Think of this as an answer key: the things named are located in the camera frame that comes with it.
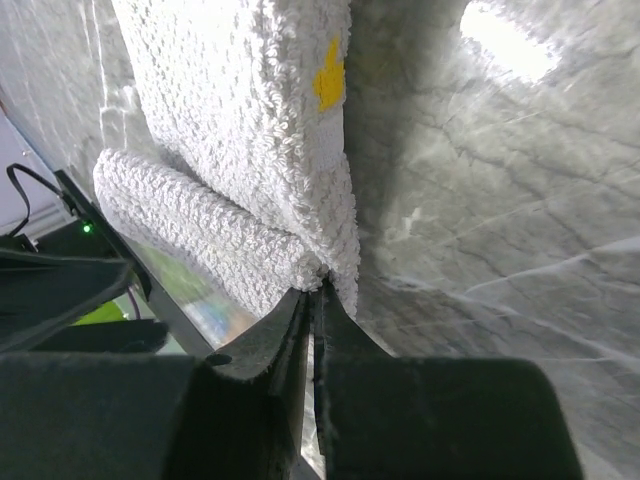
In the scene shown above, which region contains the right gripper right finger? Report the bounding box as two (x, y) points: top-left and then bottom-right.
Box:
(310, 279), (391, 395)

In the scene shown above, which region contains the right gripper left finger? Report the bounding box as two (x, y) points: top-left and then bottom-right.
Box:
(206, 289), (310, 450)

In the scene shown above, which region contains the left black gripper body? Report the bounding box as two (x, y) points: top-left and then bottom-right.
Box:
(1, 236), (169, 353)

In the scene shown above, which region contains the white towel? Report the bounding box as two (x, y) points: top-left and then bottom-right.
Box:
(93, 1), (360, 316)

